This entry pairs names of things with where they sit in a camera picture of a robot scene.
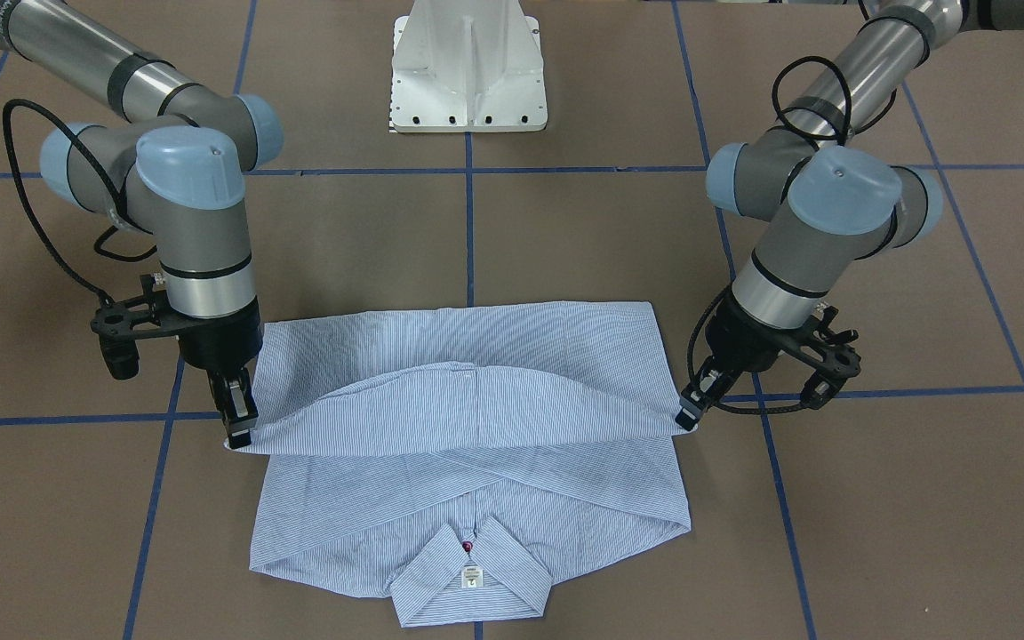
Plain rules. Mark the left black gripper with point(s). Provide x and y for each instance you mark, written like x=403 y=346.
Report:
x=740 y=338

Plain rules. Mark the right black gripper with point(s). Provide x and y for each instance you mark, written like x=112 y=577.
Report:
x=220 y=342

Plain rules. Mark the light blue striped shirt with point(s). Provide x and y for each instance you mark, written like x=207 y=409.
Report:
x=461 y=462

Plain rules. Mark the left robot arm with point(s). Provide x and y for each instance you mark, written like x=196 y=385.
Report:
x=825 y=203

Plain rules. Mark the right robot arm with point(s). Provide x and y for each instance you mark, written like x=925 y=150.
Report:
x=174 y=172

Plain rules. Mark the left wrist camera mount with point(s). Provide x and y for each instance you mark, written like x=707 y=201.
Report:
x=830 y=354

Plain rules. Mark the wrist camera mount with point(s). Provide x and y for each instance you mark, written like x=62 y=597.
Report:
x=830 y=354
x=119 y=325

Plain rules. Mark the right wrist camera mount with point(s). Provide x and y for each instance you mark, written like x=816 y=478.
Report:
x=119 y=325

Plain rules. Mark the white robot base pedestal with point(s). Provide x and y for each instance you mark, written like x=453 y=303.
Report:
x=467 y=66

